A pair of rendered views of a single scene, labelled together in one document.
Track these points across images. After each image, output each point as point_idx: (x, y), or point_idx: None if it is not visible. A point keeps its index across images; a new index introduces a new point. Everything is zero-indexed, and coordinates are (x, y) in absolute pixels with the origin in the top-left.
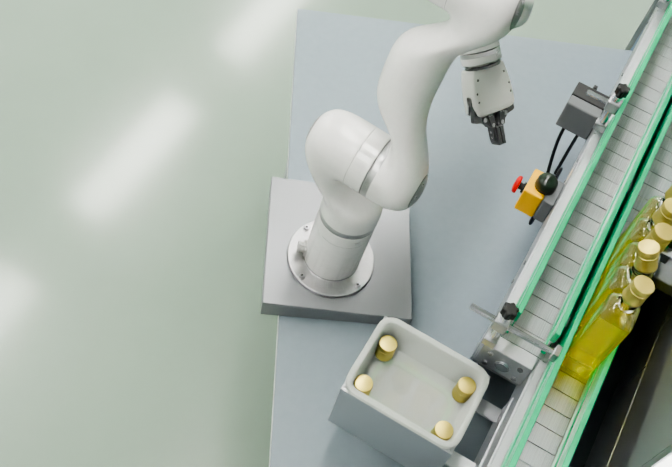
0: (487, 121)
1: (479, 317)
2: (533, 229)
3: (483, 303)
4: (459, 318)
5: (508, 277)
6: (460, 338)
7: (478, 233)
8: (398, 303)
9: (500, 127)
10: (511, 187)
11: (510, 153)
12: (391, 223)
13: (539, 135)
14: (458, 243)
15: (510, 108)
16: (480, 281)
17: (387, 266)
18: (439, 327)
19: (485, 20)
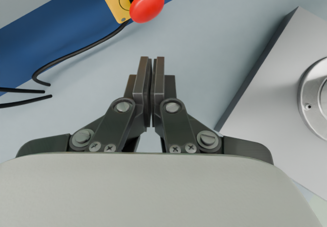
0: (195, 132)
1: None
2: (109, 46)
3: (207, 2)
4: (237, 0)
5: (167, 13)
6: None
7: (164, 67)
8: (302, 26)
9: (145, 91)
10: (98, 97)
11: (72, 133)
12: (257, 109)
13: (27, 139)
14: (190, 67)
15: (45, 147)
16: (195, 23)
17: (290, 66)
18: (260, 1)
19: None
